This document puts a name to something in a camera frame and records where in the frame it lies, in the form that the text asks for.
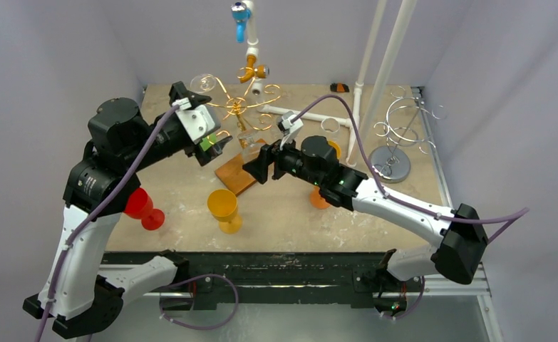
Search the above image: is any clear wine glass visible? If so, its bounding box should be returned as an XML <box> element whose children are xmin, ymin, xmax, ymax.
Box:
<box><xmin>320</xmin><ymin>118</ymin><xmax>341</xmax><ymax>142</ymax></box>
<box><xmin>190</xmin><ymin>73</ymin><xmax>217</xmax><ymax>94</ymax></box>

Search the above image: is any green plastic goblet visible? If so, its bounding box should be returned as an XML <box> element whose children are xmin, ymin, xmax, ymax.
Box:
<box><xmin>200</xmin><ymin>134</ymin><xmax>217</xmax><ymax>151</ymax></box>

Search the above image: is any small clear glass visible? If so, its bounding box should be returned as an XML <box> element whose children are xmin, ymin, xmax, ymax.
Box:
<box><xmin>237</xmin><ymin>130</ymin><xmax>266</xmax><ymax>163</ymax></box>

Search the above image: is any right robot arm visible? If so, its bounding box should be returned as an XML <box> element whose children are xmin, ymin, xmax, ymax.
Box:
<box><xmin>243</xmin><ymin>135</ymin><xmax>488</xmax><ymax>290</ymax></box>

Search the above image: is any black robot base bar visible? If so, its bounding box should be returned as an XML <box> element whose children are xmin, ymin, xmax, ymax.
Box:
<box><xmin>159</xmin><ymin>252</ymin><xmax>422</xmax><ymax>311</ymax></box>

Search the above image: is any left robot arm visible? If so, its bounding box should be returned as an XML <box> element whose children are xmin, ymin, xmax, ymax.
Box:
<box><xmin>23</xmin><ymin>82</ymin><xmax>227</xmax><ymax>340</ymax></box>

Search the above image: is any chrome spiral glass rack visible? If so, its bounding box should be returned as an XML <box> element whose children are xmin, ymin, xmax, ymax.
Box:
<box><xmin>369</xmin><ymin>86</ymin><xmax>442</xmax><ymax>183</ymax></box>

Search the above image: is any yellow plastic goblet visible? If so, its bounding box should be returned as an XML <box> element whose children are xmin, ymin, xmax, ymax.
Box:
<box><xmin>327</xmin><ymin>140</ymin><xmax>341</xmax><ymax>160</ymax></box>

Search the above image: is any orange plastic goblet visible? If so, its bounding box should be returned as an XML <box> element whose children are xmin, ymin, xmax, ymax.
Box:
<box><xmin>309</xmin><ymin>186</ymin><xmax>331</xmax><ymax>209</ymax></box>

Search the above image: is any yellow-orange plastic goblet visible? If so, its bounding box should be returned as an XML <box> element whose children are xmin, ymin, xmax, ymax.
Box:
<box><xmin>207</xmin><ymin>189</ymin><xmax>242</xmax><ymax>234</ymax></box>

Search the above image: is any red plastic goblet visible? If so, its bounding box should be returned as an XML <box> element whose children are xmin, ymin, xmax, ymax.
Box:
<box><xmin>123</xmin><ymin>187</ymin><xmax>165</xmax><ymax>231</ymax></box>

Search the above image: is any yellow faucet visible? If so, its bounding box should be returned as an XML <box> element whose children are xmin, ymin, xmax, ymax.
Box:
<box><xmin>237</xmin><ymin>54</ymin><xmax>270</xmax><ymax>83</ymax></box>

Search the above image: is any blue faucet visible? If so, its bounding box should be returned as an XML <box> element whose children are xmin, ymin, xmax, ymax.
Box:
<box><xmin>231</xmin><ymin>1</ymin><xmax>251</xmax><ymax>43</ymax></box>

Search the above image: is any gold wire wine glass rack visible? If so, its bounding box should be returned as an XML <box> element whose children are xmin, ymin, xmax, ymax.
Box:
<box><xmin>209</xmin><ymin>76</ymin><xmax>281</xmax><ymax>196</ymax></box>

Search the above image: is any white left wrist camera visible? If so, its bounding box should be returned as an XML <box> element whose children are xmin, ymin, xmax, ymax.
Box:
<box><xmin>171</xmin><ymin>98</ymin><xmax>221</xmax><ymax>144</ymax></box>

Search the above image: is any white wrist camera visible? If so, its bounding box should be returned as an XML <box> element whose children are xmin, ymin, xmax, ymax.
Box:
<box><xmin>171</xmin><ymin>98</ymin><xmax>221</xmax><ymax>144</ymax></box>
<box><xmin>277</xmin><ymin>111</ymin><xmax>304</xmax><ymax>150</ymax></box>

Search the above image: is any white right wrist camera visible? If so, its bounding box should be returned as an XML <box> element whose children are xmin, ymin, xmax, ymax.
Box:
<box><xmin>277</xmin><ymin>111</ymin><xmax>304</xmax><ymax>150</ymax></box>

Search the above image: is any white PVC pipe frame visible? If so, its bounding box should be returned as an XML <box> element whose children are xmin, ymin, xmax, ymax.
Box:
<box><xmin>243</xmin><ymin>0</ymin><xmax>388</xmax><ymax>166</ymax></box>

